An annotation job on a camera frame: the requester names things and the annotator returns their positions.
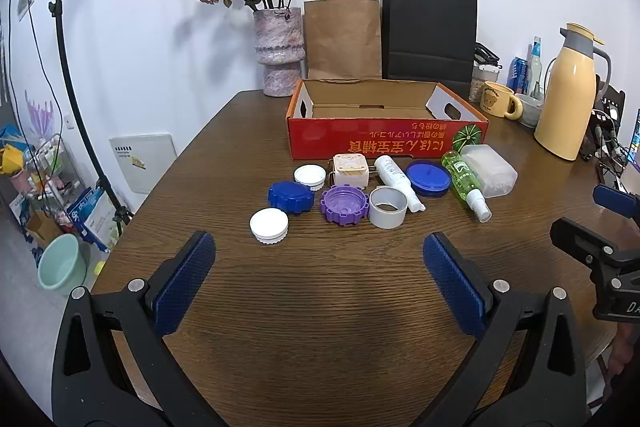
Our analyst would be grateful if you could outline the yellow thermos jug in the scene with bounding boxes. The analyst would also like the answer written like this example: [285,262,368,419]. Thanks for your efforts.
[534,23,612,162]

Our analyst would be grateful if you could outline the grey ceramic bowl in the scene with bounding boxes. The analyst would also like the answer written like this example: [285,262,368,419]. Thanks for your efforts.
[515,93,545,128]

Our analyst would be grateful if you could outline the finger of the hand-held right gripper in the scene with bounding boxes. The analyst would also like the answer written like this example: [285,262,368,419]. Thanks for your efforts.
[550,218,640,278]
[592,185,640,220]

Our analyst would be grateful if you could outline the brown paper bag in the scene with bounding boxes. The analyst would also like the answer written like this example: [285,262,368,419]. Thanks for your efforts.
[303,0,382,81]

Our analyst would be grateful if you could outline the blue gear-edged plastic lid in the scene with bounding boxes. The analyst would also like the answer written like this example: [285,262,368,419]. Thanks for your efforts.
[268,181,316,215]

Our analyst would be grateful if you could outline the white wall panel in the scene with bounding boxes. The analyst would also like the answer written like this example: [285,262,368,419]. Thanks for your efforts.
[109,133,178,195]

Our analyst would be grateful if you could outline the purple gear-edged plastic lid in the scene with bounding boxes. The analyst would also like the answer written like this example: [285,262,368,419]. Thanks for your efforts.
[321,184,371,225]

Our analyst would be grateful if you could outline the green spray bottle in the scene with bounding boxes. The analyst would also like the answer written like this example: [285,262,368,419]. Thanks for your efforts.
[441,150,493,223]

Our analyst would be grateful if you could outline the mint green bucket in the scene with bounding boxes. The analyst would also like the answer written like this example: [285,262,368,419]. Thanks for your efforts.
[37,233,88,297]

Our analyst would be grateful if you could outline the blue tissue packs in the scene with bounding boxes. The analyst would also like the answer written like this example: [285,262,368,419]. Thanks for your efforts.
[67,187,121,253]

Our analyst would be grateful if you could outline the white plastic bottle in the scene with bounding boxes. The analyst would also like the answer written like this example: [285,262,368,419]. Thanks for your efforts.
[374,155,427,212]

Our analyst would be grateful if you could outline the white cube charger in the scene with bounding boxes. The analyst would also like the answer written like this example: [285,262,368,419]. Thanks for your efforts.
[327,153,377,192]

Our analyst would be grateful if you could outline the black paper bag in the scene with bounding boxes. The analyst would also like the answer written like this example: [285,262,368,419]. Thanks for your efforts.
[381,0,478,84]

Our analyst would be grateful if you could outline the clear box of white beads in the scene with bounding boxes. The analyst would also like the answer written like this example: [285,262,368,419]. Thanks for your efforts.
[459,144,518,199]

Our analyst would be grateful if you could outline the blue round lid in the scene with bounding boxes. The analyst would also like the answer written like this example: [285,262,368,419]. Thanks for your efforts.
[405,159,452,198]

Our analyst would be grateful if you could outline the black light stand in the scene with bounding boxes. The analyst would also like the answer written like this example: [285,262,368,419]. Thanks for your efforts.
[48,0,133,253]

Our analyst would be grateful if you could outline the blue drink can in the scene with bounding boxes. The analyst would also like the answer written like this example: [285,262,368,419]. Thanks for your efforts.
[506,56,530,94]

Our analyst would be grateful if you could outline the white ribbed plastic lid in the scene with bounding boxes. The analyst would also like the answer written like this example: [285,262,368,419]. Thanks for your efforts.
[294,164,327,192]
[249,208,291,246]

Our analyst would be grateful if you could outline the black desk stand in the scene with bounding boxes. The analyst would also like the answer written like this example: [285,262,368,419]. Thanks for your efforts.
[592,87,627,160]

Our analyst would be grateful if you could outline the red cardboard box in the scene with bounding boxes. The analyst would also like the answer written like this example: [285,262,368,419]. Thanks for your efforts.
[286,79,490,160]

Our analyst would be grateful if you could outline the glass jar of oats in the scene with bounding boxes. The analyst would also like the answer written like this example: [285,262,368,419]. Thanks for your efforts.
[469,62,501,104]

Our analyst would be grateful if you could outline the yellow bear mug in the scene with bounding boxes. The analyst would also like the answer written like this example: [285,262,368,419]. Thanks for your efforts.
[480,82,523,120]

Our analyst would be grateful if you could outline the cluttered storage cart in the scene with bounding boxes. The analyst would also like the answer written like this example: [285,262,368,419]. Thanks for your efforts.
[0,122,91,253]

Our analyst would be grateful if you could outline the pink marbled vase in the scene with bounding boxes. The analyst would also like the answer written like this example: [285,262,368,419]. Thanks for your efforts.
[252,7,307,98]

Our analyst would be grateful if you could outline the grey tape roll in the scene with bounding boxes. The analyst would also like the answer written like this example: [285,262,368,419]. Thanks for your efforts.
[367,186,411,229]

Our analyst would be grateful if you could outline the person's right hand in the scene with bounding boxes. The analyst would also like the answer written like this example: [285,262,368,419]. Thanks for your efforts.
[607,324,640,378]

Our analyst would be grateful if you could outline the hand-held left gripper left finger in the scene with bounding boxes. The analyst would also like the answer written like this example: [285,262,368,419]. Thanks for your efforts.
[51,230,226,427]

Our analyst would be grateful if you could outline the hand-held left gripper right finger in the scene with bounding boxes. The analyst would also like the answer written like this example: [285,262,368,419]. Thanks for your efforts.
[422,232,588,427]

